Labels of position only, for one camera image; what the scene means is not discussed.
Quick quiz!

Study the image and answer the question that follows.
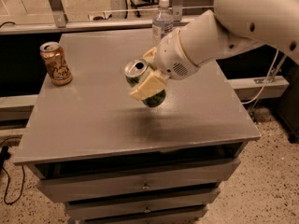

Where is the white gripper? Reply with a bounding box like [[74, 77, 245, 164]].
[[130, 29, 199, 101]]

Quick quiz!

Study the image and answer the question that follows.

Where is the green soda can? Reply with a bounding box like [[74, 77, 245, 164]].
[[124, 59, 166, 107]]

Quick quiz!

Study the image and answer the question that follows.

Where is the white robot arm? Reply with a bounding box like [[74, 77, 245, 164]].
[[130, 0, 299, 101]]

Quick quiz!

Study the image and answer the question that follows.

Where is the orange soda can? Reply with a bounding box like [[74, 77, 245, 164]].
[[39, 42, 72, 86]]

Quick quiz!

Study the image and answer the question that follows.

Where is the clear plastic water bottle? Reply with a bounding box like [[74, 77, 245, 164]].
[[152, 0, 174, 47]]

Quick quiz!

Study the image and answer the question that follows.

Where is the grey drawer cabinet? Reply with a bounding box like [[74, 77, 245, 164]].
[[12, 25, 262, 224]]

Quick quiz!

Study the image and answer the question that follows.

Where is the top grey drawer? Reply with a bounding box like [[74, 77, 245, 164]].
[[37, 158, 240, 203]]

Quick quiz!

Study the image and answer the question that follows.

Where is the grey drawer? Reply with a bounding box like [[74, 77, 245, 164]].
[[66, 188, 220, 220], [81, 205, 207, 224], [37, 158, 240, 203]]

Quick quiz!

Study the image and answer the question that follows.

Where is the middle grey drawer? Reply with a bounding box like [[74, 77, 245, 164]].
[[66, 188, 220, 220]]

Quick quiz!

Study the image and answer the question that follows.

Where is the bottom grey drawer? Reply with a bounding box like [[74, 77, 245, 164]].
[[81, 205, 207, 224]]

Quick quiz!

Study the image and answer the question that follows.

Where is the grey metal frame rail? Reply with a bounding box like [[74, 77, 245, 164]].
[[0, 0, 216, 35]]

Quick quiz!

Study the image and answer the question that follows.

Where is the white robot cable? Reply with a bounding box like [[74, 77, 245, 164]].
[[241, 49, 280, 105]]

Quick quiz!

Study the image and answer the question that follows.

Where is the black floor cable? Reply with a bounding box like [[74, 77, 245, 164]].
[[0, 135, 26, 205]]

